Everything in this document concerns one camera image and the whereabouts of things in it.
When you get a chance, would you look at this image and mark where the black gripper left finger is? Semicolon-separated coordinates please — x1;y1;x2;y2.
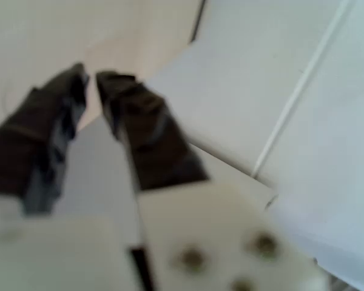
0;62;90;216

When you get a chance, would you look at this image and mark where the black tape strip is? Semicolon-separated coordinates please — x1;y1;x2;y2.
189;0;207;43

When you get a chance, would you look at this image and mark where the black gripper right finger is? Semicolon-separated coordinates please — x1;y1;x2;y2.
95;71;209;192

